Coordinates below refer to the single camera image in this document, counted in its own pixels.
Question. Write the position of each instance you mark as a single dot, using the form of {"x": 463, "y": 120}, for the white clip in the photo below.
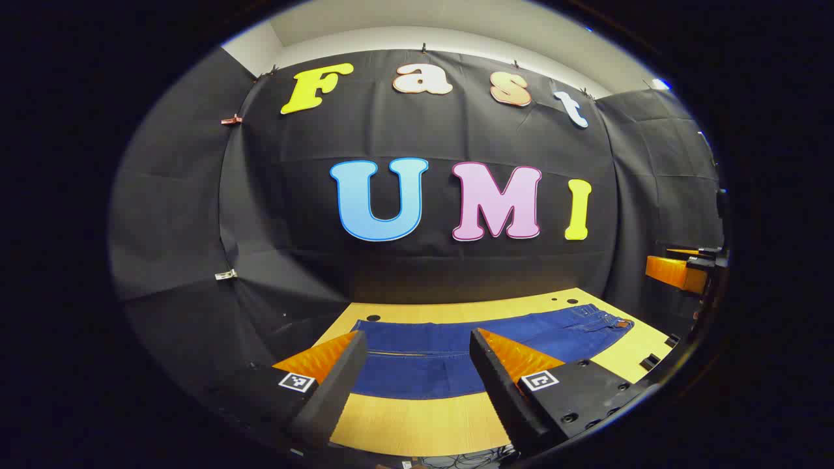
{"x": 225, "y": 275}

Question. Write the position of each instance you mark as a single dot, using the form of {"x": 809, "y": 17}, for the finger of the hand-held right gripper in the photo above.
{"x": 690, "y": 251}
{"x": 674, "y": 272}

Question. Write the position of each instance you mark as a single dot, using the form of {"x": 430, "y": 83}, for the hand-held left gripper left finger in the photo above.
{"x": 335, "y": 397}

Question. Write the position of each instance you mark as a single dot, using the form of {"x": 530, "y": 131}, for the red clip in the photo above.
{"x": 231, "y": 120}

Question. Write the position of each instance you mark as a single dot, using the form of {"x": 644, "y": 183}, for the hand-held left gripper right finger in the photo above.
{"x": 502, "y": 397}

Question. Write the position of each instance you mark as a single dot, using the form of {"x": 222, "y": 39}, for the blue jeans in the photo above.
{"x": 417, "y": 339}

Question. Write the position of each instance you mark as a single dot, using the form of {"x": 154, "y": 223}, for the black backdrop cloth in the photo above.
{"x": 293, "y": 215}

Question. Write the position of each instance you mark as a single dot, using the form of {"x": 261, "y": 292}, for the black table bracket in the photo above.
{"x": 650, "y": 361}
{"x": 672, "y": 339}

